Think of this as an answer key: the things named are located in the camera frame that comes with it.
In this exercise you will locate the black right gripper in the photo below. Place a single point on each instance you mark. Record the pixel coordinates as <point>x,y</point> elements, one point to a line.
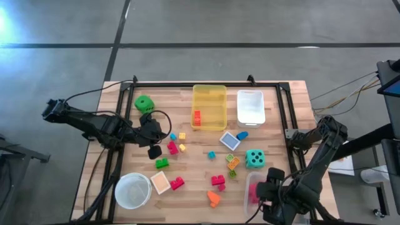
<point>272,193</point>

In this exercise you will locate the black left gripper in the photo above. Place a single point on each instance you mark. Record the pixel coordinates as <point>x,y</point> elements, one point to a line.
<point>150,134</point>

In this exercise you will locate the pink foam die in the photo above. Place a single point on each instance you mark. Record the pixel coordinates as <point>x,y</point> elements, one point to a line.
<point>252,193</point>

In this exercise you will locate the small cyan toy brick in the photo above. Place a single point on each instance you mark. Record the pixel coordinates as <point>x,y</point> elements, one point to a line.
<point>173,136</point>
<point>212,155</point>

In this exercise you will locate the green foam die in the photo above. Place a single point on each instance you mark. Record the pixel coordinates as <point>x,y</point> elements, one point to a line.
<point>143,103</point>

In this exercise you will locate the small yellow toy brick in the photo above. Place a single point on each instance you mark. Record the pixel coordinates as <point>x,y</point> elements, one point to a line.
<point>182,136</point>
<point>182,147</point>

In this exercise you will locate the red-orange long toy brick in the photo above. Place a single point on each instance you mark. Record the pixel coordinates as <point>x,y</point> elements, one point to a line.
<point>197,118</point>

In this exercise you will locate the blue card with white frame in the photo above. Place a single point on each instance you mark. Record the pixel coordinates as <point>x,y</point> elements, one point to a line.
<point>229,140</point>

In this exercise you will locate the yellow translucent plastic bin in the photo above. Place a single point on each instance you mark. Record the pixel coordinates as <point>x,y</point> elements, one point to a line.
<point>212,103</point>

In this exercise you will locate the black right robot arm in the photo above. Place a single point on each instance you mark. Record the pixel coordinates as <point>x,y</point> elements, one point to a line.
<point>318,168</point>

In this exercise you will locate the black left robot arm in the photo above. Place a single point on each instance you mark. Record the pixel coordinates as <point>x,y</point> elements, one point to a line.
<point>93,123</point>

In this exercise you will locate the clear plastic container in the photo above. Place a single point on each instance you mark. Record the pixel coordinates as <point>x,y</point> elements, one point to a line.
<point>250,211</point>

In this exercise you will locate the teal foam die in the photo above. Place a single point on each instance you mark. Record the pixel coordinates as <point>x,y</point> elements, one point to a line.
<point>258,166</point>

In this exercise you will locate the small green toy brick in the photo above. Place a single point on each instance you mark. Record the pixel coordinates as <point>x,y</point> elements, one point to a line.
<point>232,174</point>

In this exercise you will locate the orange long toy brick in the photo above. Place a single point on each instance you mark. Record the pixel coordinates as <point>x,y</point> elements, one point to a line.
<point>234,164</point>

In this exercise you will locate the small pink toy brick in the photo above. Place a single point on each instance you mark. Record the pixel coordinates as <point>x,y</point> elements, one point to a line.
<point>221,187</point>

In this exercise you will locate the orange toy car block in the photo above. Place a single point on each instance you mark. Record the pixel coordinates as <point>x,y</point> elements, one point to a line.
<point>214,197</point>

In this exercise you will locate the white round bucket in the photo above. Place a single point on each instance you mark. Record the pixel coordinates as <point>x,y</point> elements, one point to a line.
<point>132,190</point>

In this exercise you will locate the blue rounded toy block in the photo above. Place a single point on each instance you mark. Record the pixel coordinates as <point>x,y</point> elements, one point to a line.
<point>242,135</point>

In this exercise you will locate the white paper sheet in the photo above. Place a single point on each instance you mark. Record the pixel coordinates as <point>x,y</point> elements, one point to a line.
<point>343,165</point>

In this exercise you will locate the white plastic bin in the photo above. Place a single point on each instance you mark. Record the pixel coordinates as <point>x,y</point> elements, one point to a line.
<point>251,107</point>

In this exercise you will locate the white rounded object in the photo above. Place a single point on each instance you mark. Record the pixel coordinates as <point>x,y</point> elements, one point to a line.
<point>375,175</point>

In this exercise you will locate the black caster wheel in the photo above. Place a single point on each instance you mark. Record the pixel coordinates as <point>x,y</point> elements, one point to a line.
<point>379,213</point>

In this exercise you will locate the black equipment stand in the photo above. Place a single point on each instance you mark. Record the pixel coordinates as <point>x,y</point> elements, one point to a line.
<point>368,140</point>

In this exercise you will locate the grey metal stand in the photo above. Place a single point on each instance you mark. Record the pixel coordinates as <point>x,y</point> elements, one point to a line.
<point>28,155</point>

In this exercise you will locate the black monitor with blue screen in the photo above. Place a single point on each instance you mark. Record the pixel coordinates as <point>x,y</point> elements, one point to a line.
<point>392,89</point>

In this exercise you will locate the orange card with white frame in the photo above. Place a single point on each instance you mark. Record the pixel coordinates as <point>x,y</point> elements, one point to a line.
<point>160,182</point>

